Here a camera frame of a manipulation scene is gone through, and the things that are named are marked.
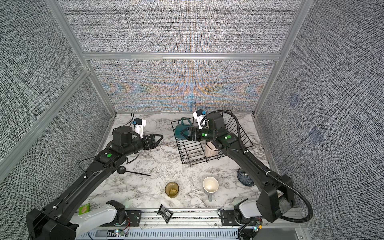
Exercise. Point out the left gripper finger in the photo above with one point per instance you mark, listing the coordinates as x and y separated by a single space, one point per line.
157 136
156 143

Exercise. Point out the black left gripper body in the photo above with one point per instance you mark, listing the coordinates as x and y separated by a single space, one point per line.
146 145

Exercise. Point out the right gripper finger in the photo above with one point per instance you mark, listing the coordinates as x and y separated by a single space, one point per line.
187 130
187 136

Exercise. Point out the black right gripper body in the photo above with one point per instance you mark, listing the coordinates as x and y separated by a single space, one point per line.
198 133

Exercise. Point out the teal mug white inside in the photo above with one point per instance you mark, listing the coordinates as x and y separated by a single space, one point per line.
185 122

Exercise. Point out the pink ceramic mug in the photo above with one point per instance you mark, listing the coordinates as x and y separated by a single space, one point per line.
211 150

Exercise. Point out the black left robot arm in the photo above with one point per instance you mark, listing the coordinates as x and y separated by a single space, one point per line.
56 221

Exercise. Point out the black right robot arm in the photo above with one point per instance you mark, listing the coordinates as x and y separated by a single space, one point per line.
277 194

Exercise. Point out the black measuring spoon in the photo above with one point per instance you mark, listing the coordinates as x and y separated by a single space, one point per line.
129 171

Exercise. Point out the amber glass cup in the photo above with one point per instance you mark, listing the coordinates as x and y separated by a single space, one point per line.
172 189

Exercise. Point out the dark blue coaster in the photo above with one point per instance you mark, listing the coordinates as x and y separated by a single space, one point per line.
244 178

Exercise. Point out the small black packet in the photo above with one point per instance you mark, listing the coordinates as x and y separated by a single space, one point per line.
165 213

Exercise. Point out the black wire dish rack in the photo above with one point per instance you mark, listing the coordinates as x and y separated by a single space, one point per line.
223 129

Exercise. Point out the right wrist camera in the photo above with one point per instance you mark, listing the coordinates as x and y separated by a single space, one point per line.
201 118

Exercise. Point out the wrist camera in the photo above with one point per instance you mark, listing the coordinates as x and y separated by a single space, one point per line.
201 118
139 125

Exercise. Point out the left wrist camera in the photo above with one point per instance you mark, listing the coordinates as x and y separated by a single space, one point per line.
139 125

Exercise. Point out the cream mug grey handle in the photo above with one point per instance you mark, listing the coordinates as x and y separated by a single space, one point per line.
210 186

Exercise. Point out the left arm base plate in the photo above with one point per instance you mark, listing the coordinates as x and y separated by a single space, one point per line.
131 218

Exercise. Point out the aluminium front rail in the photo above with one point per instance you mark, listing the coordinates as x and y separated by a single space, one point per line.
197 224

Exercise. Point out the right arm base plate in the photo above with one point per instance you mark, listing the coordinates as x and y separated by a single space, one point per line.
230 218

